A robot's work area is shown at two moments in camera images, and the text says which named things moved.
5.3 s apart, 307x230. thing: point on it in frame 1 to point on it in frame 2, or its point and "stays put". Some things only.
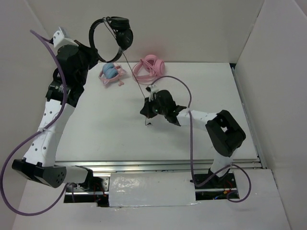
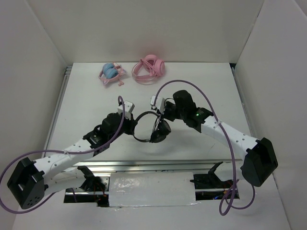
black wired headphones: [123, 38] to [161, 130]
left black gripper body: [88, 60] to [127, 127]
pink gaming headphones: [147, 70] stays put
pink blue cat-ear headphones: [111, 73] stays put
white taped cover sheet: [153, 189] stays put
